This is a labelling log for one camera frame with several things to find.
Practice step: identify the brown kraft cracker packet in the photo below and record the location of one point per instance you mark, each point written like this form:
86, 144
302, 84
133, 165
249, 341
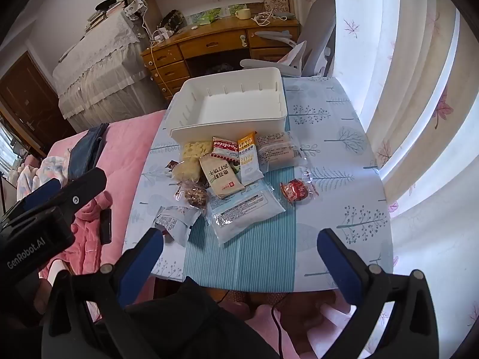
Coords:
219, 177

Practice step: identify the brown wooden door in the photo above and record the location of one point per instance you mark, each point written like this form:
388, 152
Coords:
26, 93

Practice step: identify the white plastic bin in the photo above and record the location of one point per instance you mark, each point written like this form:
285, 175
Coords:
224, 104

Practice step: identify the printed cardboard box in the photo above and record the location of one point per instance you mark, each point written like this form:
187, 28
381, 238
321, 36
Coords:
276, 3

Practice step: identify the dark patterned pouch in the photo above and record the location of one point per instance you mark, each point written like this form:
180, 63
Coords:
171, 20

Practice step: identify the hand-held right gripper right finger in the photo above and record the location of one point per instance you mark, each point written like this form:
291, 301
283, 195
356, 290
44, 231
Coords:
336, 265

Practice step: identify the red white cookie packet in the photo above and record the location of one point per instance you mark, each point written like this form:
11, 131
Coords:
224, 149

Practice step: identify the black phone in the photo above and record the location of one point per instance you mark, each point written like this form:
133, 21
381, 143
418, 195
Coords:
106, 226

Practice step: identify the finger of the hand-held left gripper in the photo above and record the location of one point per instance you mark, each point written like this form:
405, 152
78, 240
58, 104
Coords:
37, 195
80, 190

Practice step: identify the black hat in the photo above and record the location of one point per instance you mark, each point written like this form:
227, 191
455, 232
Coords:
106, 4

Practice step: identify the black clothing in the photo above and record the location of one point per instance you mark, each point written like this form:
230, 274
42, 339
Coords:
179, 325

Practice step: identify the grey office chair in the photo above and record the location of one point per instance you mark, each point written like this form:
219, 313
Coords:
318, 45

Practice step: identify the white pink paper bag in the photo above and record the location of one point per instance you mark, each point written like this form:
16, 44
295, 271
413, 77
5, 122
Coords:
293, 54

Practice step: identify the blue denim bag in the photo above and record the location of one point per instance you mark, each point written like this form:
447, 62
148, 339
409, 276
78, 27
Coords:
84, 153

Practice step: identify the clear bread packet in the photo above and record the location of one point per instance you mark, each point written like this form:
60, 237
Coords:
278, 149

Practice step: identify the tree print tablecloth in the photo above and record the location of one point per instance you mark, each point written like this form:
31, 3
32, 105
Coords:
336, 138

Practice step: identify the white patterned pouch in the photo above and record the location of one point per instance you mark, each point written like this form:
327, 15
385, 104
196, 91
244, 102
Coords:
134, 8

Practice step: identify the large light blue packet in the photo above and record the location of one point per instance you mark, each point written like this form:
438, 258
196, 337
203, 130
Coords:
243, 209

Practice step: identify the clear brown nut packet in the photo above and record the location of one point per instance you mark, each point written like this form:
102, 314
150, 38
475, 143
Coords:
194, 196

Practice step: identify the white power strip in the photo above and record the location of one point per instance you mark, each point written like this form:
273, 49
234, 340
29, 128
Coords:
161, 34

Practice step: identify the white leaf print curtain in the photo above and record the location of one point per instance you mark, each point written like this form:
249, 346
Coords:
411, 82

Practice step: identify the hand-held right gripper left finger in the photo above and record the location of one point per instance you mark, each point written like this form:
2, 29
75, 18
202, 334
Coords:
142, 256

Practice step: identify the pink blanket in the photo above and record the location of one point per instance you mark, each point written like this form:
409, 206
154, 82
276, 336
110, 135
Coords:
123, 146

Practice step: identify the stack of books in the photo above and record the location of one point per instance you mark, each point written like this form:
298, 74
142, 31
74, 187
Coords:
98, 18

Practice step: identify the pink fleece garment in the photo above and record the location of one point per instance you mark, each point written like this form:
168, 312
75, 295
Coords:
88, 217

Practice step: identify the wooden desk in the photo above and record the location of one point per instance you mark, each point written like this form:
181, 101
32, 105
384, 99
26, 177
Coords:
209, 43

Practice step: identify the small dark red packet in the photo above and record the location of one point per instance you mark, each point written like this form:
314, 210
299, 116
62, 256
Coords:
172, 165

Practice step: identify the cream mug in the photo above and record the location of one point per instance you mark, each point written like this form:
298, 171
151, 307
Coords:
242, 14

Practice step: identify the red round snack packet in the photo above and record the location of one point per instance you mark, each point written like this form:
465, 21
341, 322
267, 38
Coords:
295, 190

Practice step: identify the white lace cover cloth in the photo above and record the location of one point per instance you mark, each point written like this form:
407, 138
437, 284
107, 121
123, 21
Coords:
97, 71

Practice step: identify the grey blue snack packet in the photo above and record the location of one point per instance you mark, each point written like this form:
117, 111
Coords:
176, 224

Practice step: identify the pale green hanging gadget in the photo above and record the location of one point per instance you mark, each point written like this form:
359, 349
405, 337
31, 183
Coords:
242, 39

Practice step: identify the green picture cards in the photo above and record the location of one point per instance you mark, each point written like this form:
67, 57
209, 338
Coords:
209, 15

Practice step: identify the orange white oat packet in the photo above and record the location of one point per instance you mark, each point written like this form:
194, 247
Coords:
249, 159

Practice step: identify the pale floral cloth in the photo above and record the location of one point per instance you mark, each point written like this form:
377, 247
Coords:
33, 172

